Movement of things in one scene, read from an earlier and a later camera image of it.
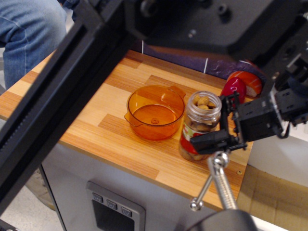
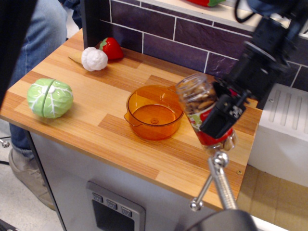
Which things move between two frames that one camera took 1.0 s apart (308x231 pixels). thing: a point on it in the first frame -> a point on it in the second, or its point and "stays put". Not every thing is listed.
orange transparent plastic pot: [154, 111] stays put
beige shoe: [37, 184] stays put
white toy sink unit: [285, 158] stays put
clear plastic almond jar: [203, 116] -> [197, 93]
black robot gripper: [241, 124] -> [251, 75]
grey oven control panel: [112, 211] stays put
